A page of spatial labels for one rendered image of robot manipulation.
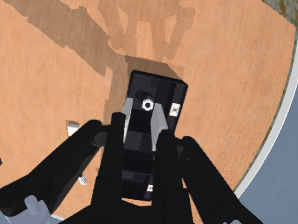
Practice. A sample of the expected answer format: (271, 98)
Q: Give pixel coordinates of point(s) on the black rack of three bins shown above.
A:
(138, 163)

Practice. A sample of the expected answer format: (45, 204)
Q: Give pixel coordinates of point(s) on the white hex nut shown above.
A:
(147, 104)

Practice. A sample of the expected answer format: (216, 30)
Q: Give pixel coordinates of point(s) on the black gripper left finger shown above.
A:
(33, 198)

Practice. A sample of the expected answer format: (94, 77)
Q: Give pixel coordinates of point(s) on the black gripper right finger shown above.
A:
(213, 198)

